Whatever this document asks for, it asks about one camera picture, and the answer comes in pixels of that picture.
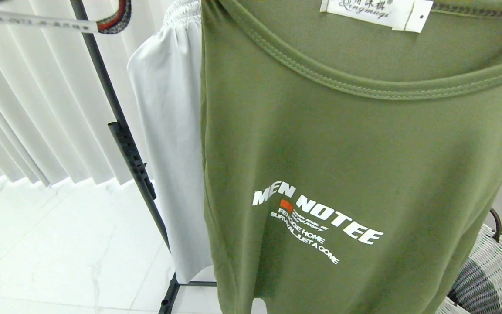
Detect pale grey shorts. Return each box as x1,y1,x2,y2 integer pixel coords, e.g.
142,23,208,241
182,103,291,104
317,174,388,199
127,0,214,284

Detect green garment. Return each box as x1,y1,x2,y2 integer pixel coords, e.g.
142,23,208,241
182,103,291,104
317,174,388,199
200,0,502,314

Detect black clothes rack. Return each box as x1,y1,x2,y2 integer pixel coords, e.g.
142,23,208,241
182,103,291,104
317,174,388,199
70,0,217,314

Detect white laundry basket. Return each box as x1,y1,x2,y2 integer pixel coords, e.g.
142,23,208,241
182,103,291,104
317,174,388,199
434,208,502,314

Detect white curtain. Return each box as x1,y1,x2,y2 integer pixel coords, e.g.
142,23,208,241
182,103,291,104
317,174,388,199
0,0,177,186

